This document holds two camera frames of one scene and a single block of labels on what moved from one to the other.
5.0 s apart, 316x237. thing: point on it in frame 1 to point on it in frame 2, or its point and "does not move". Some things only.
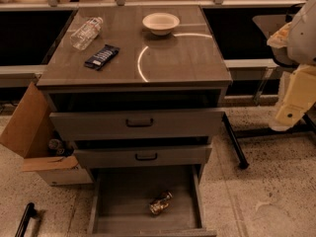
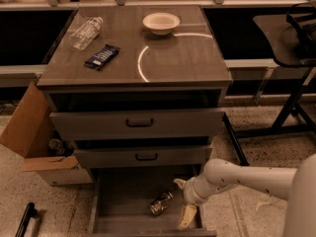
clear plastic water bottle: (84, 36) does not move
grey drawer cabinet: (139, 93) does not move
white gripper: (304, 39) to (191, 191)
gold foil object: (161, 203) does not move
